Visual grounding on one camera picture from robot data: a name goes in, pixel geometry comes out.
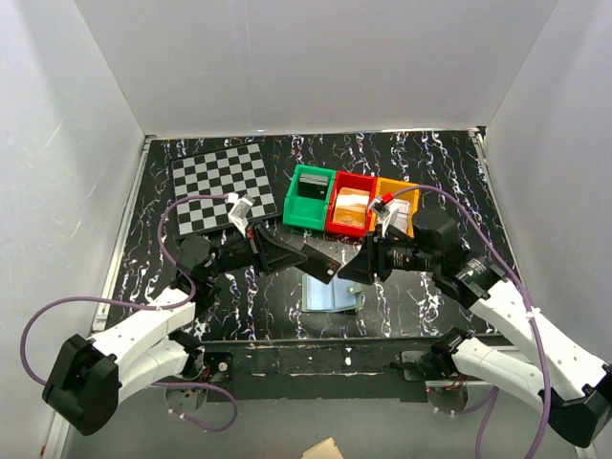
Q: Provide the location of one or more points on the cardboard piece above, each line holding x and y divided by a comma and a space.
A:
326, 449

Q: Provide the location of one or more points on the orange plastic bin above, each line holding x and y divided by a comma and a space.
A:
385, 185

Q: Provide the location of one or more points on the black cards stack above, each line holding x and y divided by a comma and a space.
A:
312, 186

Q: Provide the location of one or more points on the black VIP credit card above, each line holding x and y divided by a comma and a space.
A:
319, 265

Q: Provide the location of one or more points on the black grey chessboard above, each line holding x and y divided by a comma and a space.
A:
238, 169

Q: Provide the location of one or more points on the red plastic bin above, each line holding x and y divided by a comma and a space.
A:
354, 180

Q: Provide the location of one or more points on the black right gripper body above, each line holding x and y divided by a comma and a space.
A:
400, 255

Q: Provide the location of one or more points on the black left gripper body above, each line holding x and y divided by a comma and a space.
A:
239, 253

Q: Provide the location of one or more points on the black mounting base rail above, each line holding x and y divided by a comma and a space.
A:
310, 369

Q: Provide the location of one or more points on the mint green card holder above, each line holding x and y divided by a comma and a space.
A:
338, 296

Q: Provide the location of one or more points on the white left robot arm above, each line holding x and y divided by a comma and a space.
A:
92, 376

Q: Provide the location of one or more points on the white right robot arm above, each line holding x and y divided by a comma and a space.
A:
569, 386

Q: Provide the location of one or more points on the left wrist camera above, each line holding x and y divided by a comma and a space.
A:
240, 208

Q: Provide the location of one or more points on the orange white cards stack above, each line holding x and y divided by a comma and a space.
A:
350, 207

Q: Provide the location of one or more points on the green plastic bin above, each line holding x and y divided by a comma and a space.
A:
307, 213

